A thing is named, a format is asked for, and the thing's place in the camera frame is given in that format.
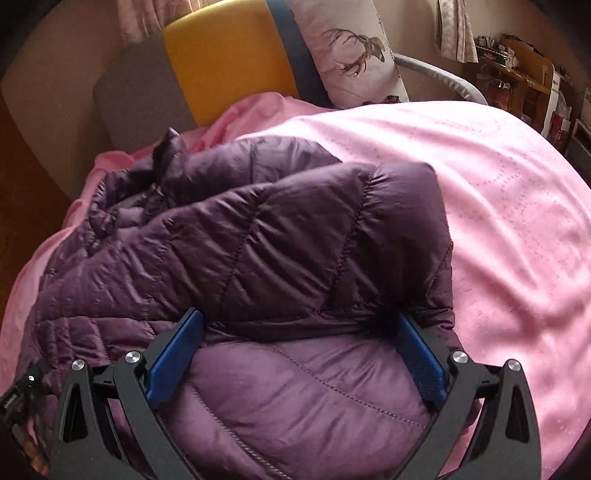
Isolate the pink bed blanket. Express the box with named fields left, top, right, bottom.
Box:
left=1, top=93, right=590, bottom=478

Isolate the pink patterned curtain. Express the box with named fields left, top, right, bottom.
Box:
left=436, top=0, right=478, bottom=64

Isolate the wooden desk with clutter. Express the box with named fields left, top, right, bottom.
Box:
left=466, top=34, right=574, bottom=138

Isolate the deer print pillow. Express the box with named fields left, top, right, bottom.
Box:
left=287, top=0, right=409, bottom=108

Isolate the grey curved bed rail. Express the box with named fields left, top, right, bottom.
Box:
left=394, top=53, right=488, bottom=106

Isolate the purple quilted down jacket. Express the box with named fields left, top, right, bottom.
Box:
left=18, top=132, right=460, bottom=479

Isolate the grey yellow blue headboard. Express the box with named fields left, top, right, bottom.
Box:
left=93, top=1, right=332, bottom=153

